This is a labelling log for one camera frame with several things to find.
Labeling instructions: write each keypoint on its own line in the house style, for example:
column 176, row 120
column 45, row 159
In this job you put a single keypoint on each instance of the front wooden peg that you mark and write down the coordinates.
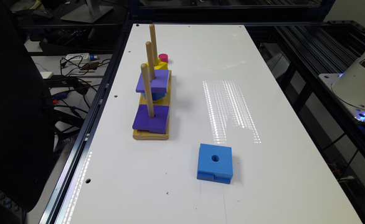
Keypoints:
column 147, row 87

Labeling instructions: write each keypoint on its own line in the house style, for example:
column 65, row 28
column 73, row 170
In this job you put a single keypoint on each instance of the wooden peg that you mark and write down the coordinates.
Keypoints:
column 154, row 44
column 147, row 87
column 149, row 51

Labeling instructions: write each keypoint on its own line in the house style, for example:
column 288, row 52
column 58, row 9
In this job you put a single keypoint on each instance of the monitor stand base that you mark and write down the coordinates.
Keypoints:
column 88, row 13

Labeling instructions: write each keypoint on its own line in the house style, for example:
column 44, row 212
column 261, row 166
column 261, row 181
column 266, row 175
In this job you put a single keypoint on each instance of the middle wooden peg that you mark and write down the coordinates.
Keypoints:
column 149, row 51

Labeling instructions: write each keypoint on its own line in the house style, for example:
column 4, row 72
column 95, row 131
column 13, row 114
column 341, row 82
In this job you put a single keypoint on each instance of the rear wooden peg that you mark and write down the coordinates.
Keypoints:
column 154, row 44

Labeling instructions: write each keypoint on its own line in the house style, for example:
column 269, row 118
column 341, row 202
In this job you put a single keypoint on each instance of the blue square block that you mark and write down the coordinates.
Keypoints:
column 215, row 163

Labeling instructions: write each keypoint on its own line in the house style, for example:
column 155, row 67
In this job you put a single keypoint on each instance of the light purple square block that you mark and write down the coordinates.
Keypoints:
column 158, row 85

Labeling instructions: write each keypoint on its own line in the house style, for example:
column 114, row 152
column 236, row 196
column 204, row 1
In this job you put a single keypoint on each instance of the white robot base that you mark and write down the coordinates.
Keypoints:
column 349, row 87

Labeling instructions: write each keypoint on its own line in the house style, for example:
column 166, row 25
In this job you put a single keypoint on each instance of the white power adapter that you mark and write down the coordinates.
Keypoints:
column 81, row 58

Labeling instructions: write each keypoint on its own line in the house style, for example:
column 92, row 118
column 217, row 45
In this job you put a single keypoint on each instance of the wooden peg board base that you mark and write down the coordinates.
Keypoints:
column 146, row 135

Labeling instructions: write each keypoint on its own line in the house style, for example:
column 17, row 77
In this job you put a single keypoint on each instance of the blue block under purple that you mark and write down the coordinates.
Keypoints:
column 155, row 96

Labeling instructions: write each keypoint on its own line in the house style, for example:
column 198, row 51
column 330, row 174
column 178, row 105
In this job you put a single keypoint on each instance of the magenta cylinder block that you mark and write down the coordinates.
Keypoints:
column 163, row 58

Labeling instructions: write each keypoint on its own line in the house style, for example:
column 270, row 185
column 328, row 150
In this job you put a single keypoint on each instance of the yellow block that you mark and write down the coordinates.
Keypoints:
column 161, row 65

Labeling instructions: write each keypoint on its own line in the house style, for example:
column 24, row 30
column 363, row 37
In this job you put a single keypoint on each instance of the dark purple square block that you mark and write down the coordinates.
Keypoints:
column 157, row 125

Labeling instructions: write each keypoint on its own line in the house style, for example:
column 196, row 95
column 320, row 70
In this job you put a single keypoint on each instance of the black office chair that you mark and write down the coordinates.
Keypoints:
column 26, row 130

